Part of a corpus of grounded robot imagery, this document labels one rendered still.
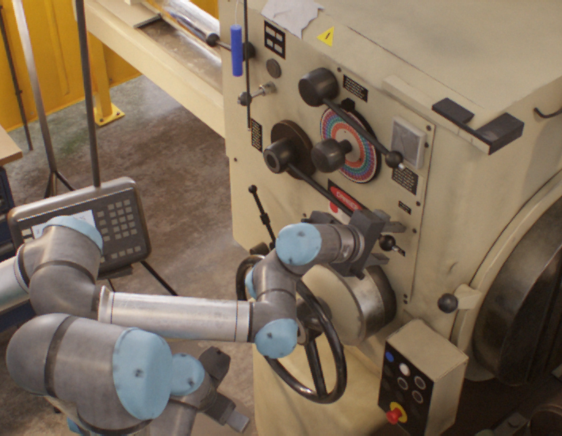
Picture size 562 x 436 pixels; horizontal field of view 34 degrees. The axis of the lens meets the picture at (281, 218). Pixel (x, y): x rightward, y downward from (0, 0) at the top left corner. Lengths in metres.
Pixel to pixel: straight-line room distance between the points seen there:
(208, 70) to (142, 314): 1.49
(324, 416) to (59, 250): 1.33
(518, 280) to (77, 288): 0.93
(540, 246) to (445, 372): 0.34
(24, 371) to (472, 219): 0.94
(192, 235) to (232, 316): 2.51
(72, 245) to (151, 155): 2.90
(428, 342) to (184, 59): 1.45
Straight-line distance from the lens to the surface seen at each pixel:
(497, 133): 1.66
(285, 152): 2.06
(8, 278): 1.80
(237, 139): 2.33
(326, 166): 1.88
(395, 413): 2.11
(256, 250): 2.44
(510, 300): 2.02
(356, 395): 2.81
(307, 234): 1.65
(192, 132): 4.71
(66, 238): 1.73
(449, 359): 1.98
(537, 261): 2.00
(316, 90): 1.86
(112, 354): 1.25
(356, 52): 1.86
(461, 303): 1.94
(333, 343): 1.90
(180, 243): 4.10
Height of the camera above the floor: 2.86
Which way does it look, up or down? 43 degrees down
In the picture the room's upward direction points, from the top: straight up
